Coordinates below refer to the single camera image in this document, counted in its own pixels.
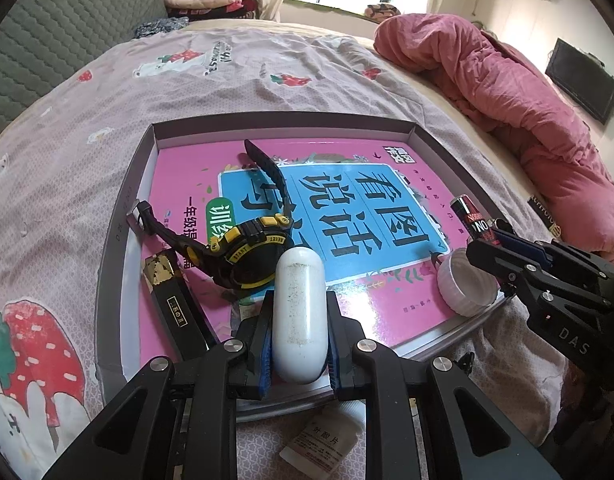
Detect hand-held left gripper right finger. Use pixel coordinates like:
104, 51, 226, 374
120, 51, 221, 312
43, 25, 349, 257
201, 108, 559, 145
326, 291, 562, 480

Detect pink folded blanket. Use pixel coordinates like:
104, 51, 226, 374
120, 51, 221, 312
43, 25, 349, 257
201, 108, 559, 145
166, 0, 240, 12

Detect black case with gold tip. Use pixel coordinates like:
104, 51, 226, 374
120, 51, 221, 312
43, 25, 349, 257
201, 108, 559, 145
143, 252, 220, 361

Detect white ribbed cup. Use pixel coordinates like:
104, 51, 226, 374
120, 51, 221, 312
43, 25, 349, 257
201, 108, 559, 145
436, 249, 502, 317

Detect red black tube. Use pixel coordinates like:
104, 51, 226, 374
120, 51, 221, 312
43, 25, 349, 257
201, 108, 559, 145
449, 195, 498, 241

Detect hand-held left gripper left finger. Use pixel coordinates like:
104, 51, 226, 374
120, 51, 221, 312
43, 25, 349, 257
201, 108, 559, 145
42, 305, 275, 480

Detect white pill bottle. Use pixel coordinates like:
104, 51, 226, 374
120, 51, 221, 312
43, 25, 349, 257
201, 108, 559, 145
279, 400, 368, 480

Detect blue patterned cloth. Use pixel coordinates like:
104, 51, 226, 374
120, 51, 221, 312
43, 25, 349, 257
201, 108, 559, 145
134, 17, 190, 40

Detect white capsule case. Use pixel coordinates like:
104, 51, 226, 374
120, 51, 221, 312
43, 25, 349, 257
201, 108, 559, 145
272, 247, 328, 386

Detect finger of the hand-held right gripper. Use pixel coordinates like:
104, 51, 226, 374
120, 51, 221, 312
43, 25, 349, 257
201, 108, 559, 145
466, 238, 542, 297
493, 221, 556, 267

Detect black television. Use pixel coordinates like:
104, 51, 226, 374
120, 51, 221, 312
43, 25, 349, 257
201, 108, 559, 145
545, 37, 614, 125

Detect pink book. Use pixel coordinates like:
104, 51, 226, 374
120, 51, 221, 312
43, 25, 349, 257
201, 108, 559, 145
137, 137, 492, 361

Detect grey quilted headboard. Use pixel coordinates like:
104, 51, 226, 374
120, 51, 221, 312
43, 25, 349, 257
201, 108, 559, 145
0, 0, 170, 146

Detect pink quilt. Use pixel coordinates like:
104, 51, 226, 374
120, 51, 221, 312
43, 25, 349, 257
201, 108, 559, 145
374, 12, 614, 266

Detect black fabric tag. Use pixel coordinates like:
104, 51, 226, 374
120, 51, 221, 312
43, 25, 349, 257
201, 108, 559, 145
527, 194, 562, 238

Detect grey cardboard box tray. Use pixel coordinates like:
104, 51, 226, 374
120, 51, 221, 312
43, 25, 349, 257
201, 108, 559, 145
94, 111, 512, 423

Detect black yellow wristwatch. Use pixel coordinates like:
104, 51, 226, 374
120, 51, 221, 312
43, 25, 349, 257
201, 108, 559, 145
127, 139, 295, 291

